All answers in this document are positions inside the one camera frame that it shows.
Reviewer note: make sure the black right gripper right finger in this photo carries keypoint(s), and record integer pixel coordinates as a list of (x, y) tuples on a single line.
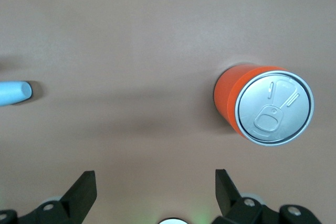
[(236, 208)]

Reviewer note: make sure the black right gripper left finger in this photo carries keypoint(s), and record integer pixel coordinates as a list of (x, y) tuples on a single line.
[(76, 200)]

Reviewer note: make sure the light blue plastic cup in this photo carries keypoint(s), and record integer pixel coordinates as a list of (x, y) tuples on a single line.
[(13, 93)]

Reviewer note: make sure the orange can with silver lid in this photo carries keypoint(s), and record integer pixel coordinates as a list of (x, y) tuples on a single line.
[(273, 111)]

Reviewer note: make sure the brown table cover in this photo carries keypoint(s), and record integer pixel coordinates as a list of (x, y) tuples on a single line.
[(131, 51)]

